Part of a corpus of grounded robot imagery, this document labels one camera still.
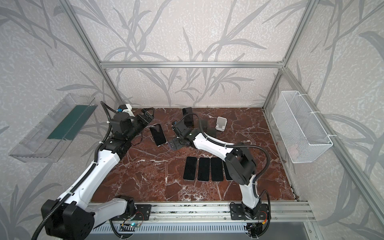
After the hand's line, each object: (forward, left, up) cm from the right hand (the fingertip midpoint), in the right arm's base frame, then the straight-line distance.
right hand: (179, 135), depth 89 cm
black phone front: (-16, -15, -12) cm, 25 cm away
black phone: (+9, +17, -13) cm, 24 cm away
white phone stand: (+15, -28, -7) cm, 32 cm away
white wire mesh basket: (-14, -55, +23) cm, 62 cm away
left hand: (+2, +10, +21) cm, 24 cm away
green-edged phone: (-18, -28, -11) cm, 35 cm away
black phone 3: (-17, -22, -12) cm, 30 cm away
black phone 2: (-16, -7, -11) cm, 21 cm away
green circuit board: (-44, +19, -11) cm, 49 cm away
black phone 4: (+23, -3, -13) cm, 26 cm away
